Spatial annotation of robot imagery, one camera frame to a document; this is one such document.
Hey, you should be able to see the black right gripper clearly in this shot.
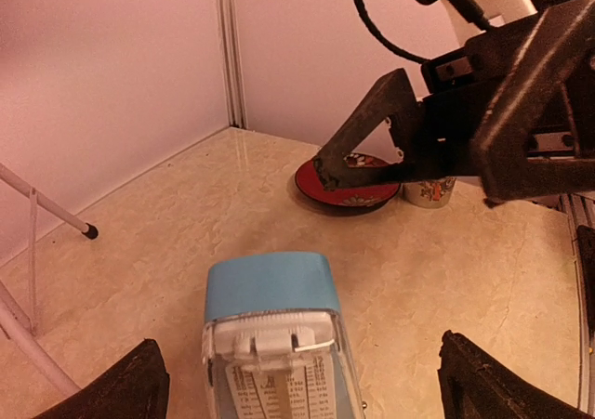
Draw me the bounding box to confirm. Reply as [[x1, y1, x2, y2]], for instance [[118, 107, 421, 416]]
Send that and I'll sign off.
[[313, 0, 594, 204]]

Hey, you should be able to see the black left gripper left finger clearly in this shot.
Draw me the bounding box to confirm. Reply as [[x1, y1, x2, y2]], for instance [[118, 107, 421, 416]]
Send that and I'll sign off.
[[36, 339, 170, 419]]

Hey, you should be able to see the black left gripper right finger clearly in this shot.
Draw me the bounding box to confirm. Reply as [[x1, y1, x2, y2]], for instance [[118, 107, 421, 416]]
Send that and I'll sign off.
[[438, 330, 589, 419]]

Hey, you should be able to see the white perforated music stand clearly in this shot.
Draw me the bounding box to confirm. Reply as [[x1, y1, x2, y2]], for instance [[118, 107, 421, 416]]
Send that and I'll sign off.
[[0, 161, 99, 399]]

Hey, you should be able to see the blue and white box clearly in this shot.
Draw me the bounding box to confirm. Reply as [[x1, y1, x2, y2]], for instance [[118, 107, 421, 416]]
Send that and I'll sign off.
[[202, 252, 365, 418]]

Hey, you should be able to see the white patterned mug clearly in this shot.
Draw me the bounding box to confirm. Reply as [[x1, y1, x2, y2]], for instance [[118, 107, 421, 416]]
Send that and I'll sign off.
[[403, 177, 456, 209]]

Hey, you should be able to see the red floral saucer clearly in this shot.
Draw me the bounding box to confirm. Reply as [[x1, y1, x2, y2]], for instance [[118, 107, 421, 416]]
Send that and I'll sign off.
[[294, 159, 401, 216]]

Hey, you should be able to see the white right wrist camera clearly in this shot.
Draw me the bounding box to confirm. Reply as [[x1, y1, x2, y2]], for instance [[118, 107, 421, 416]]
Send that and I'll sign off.
[[390, 0, 536, 34]]

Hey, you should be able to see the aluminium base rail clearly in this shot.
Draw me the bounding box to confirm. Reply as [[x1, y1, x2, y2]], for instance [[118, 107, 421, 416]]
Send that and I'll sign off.
[[559, 193, 594, 416]]

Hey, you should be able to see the right aluminium frame post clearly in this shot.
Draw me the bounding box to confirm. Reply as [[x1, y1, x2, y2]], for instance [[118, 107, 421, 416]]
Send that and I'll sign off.
[[216, 0, 247, 129]]

